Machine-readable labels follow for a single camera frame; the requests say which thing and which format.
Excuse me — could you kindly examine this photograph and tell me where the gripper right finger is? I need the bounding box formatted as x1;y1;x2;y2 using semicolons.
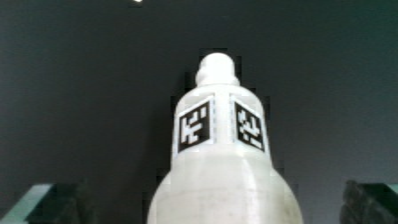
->
339;180;398;224

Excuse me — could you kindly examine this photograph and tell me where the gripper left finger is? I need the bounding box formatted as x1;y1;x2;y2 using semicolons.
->
0;183;88;224

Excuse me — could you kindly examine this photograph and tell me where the white lamp bulb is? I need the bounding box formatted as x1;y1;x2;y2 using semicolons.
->
145;53;303;224

